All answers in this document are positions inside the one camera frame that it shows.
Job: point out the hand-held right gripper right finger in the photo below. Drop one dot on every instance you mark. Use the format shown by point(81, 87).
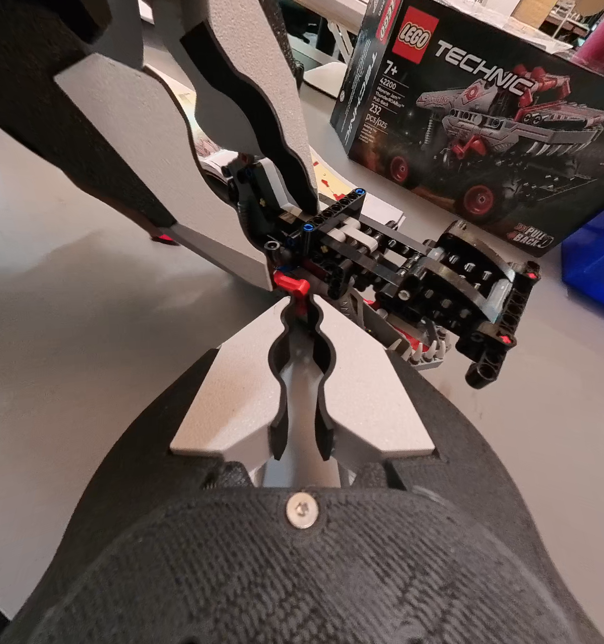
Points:
point(377, 402)

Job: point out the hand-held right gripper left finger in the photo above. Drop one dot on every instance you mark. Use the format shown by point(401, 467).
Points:
point(221, 402)

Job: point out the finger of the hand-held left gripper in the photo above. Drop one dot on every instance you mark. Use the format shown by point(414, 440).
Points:
point(277, 90)
point(146, 141)

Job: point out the toy vehicle model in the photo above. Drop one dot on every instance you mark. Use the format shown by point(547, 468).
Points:
point(433, 281)

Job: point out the red toy claw piece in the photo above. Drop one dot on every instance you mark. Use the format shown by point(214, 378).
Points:
point(292, 286)

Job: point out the grey desk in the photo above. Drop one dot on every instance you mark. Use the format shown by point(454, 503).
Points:
point(80, 327)

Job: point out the instruction booklet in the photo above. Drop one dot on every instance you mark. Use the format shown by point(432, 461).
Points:
point(377, 206)

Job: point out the dark toy set box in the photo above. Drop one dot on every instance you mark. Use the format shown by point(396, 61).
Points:
point(483, 100)

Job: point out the blue plastic bin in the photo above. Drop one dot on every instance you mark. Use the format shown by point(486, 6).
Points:
point(599, 251)

